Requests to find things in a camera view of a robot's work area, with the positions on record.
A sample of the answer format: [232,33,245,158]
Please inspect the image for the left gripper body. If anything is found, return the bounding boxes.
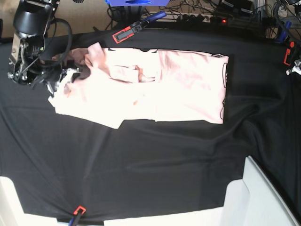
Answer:
[286,59,301,75]

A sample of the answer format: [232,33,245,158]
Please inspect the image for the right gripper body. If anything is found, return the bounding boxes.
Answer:
[30,65,80,94]

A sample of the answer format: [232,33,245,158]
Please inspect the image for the pink T-shirt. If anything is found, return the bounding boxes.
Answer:
[48,43,229,129]

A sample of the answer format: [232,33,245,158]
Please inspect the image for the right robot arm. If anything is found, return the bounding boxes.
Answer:
[8,0,88,95]

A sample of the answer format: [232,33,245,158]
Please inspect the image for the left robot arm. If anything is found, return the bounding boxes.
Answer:
[273,0,301,75]

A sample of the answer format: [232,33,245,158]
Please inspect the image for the right orange blue clamp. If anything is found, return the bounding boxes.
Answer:
[277,27,295,66]

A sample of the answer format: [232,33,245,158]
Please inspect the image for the orange blue clamp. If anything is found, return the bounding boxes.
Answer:
[277,27,295,66]
[112,11,166,44]
[68,205,86,226]

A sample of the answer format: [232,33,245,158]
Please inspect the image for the top orange blue clamp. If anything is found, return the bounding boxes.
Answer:
[112,11,166,44]

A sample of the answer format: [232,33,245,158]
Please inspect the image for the blue box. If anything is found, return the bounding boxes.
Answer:
[105,0,170,7]

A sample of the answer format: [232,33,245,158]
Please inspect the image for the black table cloth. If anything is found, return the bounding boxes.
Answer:
[0,29,301,223]

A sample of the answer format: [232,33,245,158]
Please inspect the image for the bottom orange blue clamp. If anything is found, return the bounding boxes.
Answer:
[68,205,86,226]

